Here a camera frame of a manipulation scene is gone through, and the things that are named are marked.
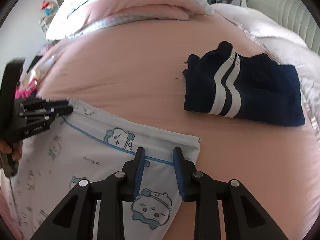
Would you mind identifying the white cartoon print garment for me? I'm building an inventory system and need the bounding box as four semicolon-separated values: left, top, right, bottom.
9;100;200;239

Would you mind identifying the light pink blanket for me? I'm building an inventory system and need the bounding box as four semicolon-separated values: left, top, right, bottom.
212;4;319;140

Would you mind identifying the pink bed sheet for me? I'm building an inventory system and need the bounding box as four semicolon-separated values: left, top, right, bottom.
0;10;320;240

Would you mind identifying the pink folded quilt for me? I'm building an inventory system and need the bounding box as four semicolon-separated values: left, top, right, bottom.
46;0;214;40

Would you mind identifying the red pink garment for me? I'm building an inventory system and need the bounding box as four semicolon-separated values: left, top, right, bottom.
15;79;38;99

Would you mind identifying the person's left hand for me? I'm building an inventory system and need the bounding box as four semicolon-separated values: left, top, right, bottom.
0;139;23;160

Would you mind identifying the navy white striped folded garment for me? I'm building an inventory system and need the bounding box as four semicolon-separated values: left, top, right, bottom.
183;41;305;127

